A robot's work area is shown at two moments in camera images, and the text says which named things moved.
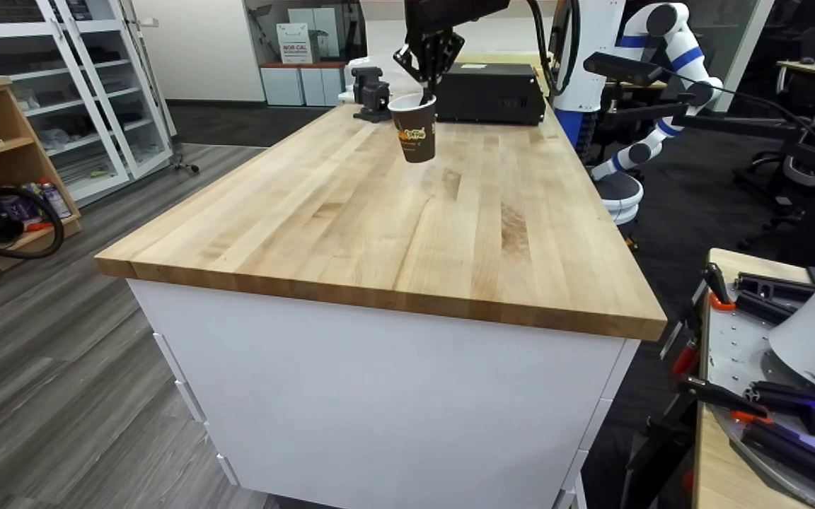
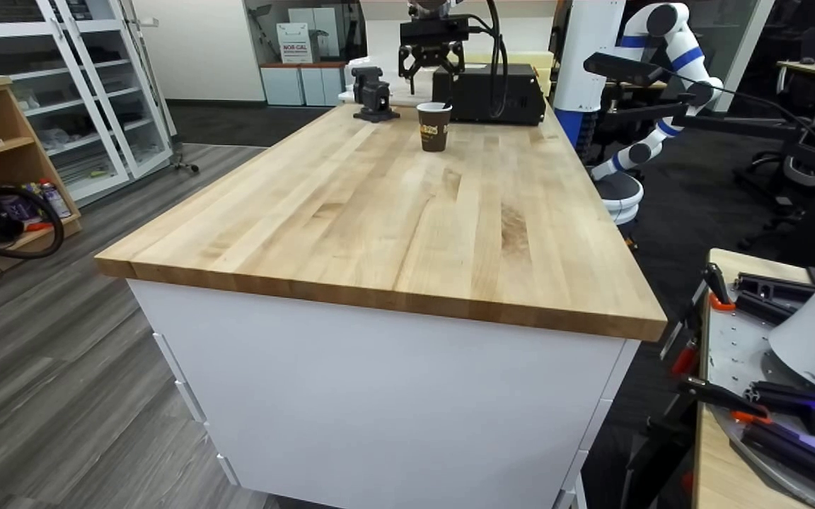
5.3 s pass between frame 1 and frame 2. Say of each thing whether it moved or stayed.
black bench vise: stayed
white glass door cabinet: stayed
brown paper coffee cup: moved
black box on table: stayed
